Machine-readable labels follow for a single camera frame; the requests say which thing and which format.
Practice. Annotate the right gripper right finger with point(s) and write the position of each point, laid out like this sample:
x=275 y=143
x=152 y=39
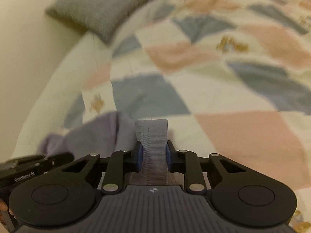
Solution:
x=237 y=193

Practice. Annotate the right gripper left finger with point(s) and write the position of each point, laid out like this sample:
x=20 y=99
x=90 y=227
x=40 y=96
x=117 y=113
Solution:
x=68 y=194

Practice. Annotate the grey lavender garment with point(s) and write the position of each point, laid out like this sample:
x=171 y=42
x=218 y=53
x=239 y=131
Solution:
x=112 y=132

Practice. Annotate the patchwork checkered quilt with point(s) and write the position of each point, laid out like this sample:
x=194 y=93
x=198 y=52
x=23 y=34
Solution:
x=226 y=76

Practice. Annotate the grey pillow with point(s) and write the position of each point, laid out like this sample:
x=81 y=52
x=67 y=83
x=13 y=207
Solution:
x=103 y=17

